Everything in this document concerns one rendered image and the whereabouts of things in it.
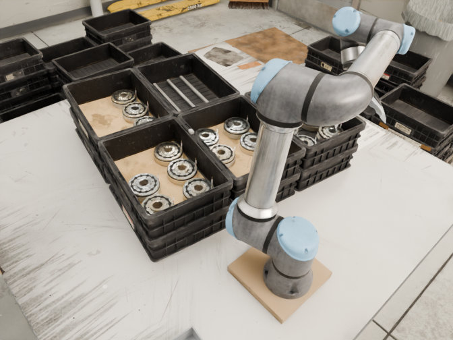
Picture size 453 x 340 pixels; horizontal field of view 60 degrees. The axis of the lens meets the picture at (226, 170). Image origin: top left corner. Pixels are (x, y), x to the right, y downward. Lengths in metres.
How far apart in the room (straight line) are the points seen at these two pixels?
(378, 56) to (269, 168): 0.38
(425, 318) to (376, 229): 0.84
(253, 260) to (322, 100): 0.62
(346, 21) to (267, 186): 0.52
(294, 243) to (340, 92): 0.41
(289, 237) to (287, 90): 0.40
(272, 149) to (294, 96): 0.16
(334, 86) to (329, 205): 0.73
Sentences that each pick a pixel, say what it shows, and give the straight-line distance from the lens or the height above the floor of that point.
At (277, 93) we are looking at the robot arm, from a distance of 0.88.
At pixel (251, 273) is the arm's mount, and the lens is 1.25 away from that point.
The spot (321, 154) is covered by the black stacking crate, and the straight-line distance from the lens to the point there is 1.45.
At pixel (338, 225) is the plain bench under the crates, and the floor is 0.70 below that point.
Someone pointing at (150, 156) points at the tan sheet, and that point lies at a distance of 1.45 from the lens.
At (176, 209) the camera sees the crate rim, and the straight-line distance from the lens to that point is 1.14.
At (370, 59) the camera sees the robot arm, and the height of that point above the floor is 1.35.
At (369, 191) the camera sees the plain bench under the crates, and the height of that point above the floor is 0.70.
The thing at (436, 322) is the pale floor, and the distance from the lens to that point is 2.26.
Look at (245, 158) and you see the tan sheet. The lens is 1.44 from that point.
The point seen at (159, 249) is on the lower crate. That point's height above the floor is 0.76.
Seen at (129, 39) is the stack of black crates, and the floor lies 0.51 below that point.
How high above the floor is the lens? 1.79
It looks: 44 degrees down
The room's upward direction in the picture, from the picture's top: 4 degrees clockwise
